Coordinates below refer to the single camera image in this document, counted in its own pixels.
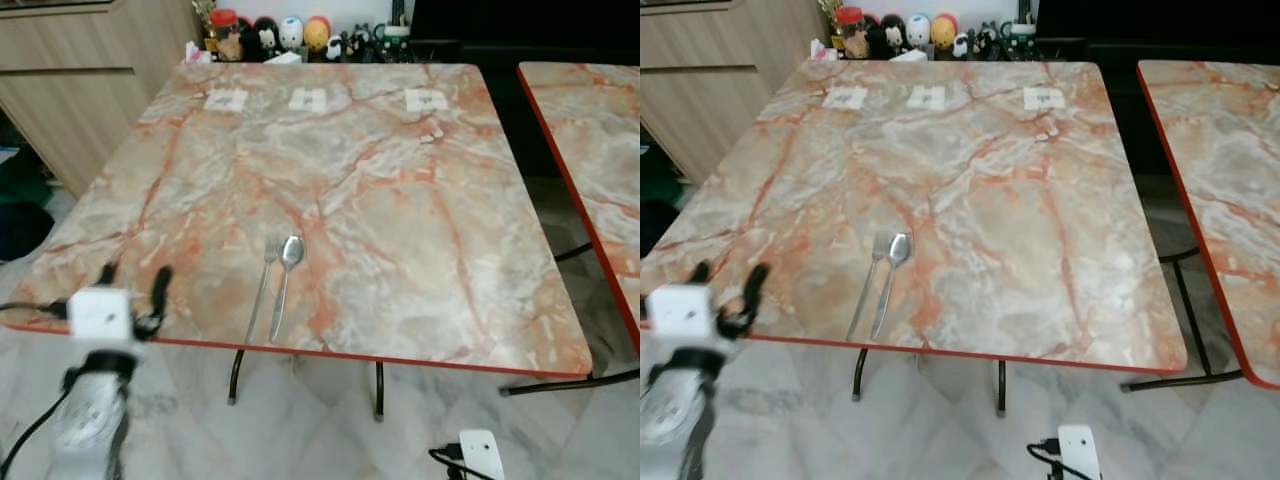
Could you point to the black television screen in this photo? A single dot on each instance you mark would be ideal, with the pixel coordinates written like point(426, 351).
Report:
point(1150, 22)
point(520, 22)

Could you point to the green mug white lid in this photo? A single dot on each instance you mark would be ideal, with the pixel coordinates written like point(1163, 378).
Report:
point(396, 45)
point(1021, 42)

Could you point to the black and white figurine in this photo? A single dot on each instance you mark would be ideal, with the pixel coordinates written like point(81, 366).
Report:
point(985, 40)
point(360, 42)

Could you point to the red lid glass jar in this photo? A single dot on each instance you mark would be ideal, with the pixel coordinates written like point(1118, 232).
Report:
point(851, 28)
point(224, 30)

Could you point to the pink tissue packet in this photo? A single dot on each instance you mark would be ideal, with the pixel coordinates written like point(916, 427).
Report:
point(822, 51)
point(196, 54)

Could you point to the white flat box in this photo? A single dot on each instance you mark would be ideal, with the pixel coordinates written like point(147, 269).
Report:
point(909, 56)
point(285, 58)

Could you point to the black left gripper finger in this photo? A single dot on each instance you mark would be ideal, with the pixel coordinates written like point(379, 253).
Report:
point(107, 275)
point(161, 288)
point(701, 272)
point(755, 285)

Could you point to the silver metal fork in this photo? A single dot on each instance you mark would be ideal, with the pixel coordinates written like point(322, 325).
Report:
point(863, 288)
point(262, 290)

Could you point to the marble pattern table red edge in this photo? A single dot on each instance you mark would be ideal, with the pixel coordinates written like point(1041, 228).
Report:
point(380, 200)
point(600, 130)
point(1000, 200)
point(1225, 180)

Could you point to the white round figurine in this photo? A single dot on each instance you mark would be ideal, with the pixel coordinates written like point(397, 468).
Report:
point(291, 33)
point(918, 31)

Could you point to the black round figurine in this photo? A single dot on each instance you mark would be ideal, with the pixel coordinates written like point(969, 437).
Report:
point(892, 36)
point(266, 38)

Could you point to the black metal table frame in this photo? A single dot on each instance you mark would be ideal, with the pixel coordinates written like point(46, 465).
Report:
point(570, 383)
point(1185, 300)

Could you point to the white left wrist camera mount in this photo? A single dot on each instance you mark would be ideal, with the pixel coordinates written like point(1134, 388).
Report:
point(680, 312)
point(100, 315)

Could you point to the small panda figurine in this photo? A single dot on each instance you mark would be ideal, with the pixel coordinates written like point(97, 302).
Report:
point(336, 48)
point(961, 46)

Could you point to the white paper label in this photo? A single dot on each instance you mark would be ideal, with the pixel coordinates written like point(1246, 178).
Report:
point(427, 99)
point(927, 97)
point(308, 99)
point(226, 100)
point(845, 97)
point(1045, 98)

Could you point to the black metal table leg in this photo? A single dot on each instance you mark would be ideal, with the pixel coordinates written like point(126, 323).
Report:
point(235, 378)
point(379, 392)
point(1000, 390)
point(859, 375)

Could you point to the yellow round figurine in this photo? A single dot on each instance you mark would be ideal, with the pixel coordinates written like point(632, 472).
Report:
point(317, 34)
point(943, 32)

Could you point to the light wooden cabinet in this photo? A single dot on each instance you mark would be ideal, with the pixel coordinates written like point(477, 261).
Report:
point(80, 80)
point(720, 80)

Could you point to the silver metal spoon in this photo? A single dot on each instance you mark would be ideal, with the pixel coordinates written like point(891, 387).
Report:
point(900, 248)
point(291, 250)

